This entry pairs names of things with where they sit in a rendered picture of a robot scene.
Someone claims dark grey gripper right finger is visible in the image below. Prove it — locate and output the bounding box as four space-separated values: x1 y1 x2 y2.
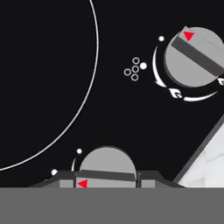
136 170 186 189

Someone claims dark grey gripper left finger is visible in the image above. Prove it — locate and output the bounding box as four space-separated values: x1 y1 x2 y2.
28 170 79 189

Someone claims grey stove knob red pointer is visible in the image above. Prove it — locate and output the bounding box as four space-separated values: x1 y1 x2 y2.
163 25 224 88
74 146 138 189

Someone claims black glass hob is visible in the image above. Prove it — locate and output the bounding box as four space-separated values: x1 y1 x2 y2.
0 0 224 189

